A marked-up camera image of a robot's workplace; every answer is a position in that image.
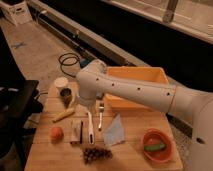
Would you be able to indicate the wooden block eraser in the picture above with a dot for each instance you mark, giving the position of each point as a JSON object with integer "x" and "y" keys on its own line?
{"x": 76, "y": 130}

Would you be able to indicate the white cardboard box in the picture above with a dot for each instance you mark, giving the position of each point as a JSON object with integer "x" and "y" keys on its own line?
{"x": 17, "y": 14}

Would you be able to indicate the bunch of dark grapes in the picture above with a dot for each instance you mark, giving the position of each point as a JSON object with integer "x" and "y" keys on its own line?
{"x": 91, "y": 154}

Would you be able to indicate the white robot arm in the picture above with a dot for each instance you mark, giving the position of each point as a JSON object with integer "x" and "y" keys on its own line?
{"x": 193, "y": 107}

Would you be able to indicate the red bowl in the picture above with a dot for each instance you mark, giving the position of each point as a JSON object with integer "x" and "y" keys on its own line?
{"x": 155, "y": 136}

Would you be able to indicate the green cucumber toy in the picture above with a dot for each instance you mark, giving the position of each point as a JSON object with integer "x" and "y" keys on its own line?
{"x": 156, "y": 147}

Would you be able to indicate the blue cloth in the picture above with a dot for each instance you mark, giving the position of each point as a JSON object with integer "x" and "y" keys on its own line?
{"x": 114, "y": 134}

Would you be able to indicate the blue power box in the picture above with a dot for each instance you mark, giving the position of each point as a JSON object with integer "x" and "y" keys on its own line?
{"x": 84, "y": 63}

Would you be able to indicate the dark metal cup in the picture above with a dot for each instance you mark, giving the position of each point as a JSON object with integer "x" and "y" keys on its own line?
{"x": 66, "y": 96}

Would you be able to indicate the orange peach toy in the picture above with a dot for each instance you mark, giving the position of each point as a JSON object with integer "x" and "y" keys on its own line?
{"x": 56, "y": 134}

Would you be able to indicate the black chair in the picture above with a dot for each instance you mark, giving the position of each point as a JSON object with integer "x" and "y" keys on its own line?
{"x": 17, "y": 103}

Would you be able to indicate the yellow plastic bin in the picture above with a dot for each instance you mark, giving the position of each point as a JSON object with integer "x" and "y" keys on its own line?
{"x": 150, "y": 74}

